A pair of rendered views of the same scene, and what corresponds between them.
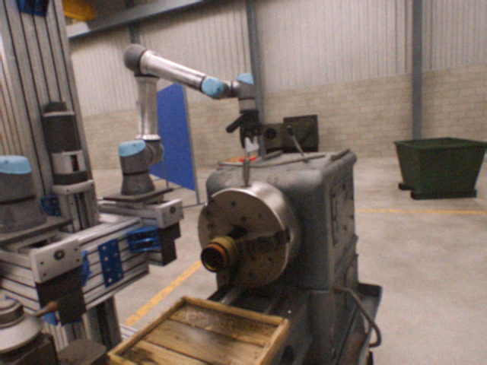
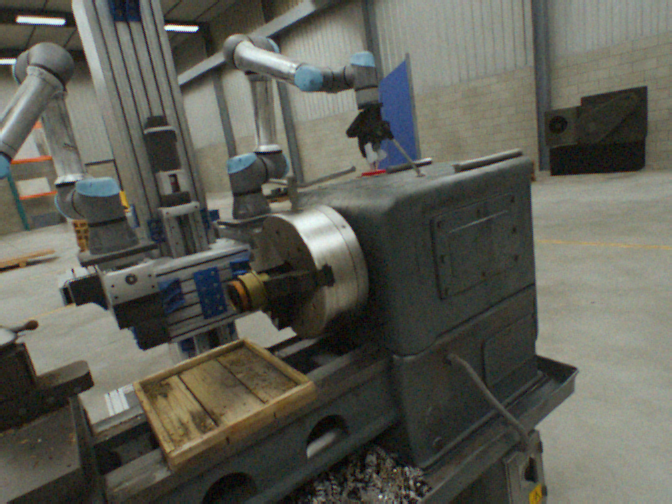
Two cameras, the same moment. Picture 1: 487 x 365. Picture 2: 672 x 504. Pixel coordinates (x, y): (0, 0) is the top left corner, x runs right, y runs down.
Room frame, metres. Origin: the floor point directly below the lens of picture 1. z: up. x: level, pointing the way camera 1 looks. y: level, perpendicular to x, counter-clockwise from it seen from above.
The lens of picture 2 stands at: (0.09, -0.52, 1.37)
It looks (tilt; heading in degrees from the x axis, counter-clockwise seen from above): 14 degrees down; 26
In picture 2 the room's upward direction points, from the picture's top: 10 degrees counter-clockwise
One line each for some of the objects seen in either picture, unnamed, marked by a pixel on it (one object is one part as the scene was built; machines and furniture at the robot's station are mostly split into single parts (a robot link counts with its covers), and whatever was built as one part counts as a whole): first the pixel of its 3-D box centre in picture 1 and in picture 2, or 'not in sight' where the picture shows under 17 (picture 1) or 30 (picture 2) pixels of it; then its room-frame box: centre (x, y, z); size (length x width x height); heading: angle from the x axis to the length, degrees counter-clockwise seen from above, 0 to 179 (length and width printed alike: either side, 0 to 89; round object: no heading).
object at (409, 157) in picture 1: (434, 167); not in sight; (5.17, -3.15, 0.43); 1.34 x 0.94 x 0.85; 168
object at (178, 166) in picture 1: (161, 142); (388, 147); (7.71, 1.82, 1.18); 4.12 x 0.80 x 2.35; 28
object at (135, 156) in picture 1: (133, 155); (244, 172); (1.46, 0.48, 1.33); 0.13 x 0.12 x 0.14; 166
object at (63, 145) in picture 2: not in sight; (61, 138); (1.05, 0.87, 1.54); 0.15 x 0.12 x 0.55; 79
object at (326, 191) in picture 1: (288, 206); (414, 238); (1.32, -0.19, 1.06); 0.59 x 0.48 x 0.39; 149
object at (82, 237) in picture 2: not in sight; (111, 230); (6.49, 8.03, 0.36); 1.26 x 0.86 x 0.73; 168
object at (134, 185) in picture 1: (136, 181); (249, 202); (1.45, 0.48, 1.21); 0.15 x 0.15 x 0.10
